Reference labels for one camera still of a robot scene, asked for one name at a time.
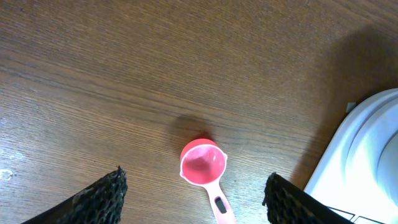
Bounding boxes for white bowl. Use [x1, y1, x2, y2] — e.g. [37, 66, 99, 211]
[377, 134, 397, 206]

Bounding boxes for white digital kitchen scale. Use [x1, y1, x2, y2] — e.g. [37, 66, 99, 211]
[304, 88, 397, 223]

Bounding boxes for pink measuring scoop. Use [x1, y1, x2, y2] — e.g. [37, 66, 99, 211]
[180, 138, 236, 224]

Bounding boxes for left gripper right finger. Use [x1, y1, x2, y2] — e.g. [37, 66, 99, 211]
[262, 172, 352, 224]

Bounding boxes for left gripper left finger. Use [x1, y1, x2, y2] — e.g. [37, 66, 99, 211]
[23, 167, 128, 224]

